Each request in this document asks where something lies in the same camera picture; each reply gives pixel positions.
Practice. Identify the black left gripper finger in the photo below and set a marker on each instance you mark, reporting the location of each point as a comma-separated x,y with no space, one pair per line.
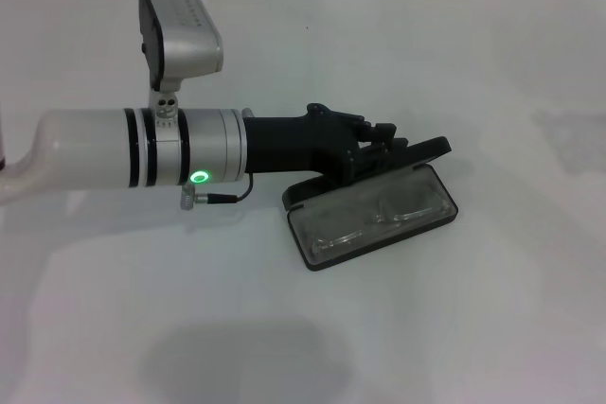
379,132
379,155

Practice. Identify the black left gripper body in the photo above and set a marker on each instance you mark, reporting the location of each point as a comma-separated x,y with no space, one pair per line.
284,144

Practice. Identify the black glasses case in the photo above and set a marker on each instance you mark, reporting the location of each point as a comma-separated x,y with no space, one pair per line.
435,146

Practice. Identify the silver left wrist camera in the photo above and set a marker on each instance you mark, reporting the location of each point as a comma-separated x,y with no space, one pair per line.
189,40

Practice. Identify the clear white glasses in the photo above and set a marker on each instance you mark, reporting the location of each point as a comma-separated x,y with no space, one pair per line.
402,217

